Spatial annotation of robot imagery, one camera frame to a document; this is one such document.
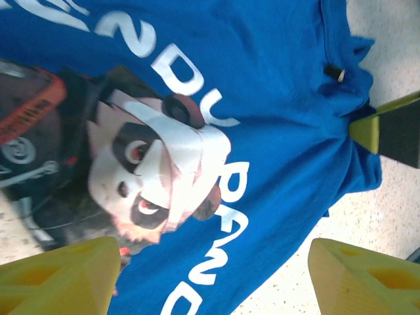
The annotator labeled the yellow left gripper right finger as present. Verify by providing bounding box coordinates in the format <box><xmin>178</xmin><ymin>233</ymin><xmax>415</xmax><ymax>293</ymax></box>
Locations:
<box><xmin>308</xmin><ymin>238</ymin><xmax>420</xmax><ymax>315</ymax></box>

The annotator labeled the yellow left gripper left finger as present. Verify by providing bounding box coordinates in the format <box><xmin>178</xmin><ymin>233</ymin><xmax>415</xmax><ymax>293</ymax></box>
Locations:
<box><xmin>0</xmin><ymin>236</ymin><xmax>121</xmax><ymax>315</ymax></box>

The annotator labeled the blue printed t-shirt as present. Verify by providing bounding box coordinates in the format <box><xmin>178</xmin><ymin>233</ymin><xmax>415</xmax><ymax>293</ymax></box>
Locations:
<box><xmin>0</xmin><ymin>0</ymin><xmax>383</xmax><ymax>315</ymax></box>

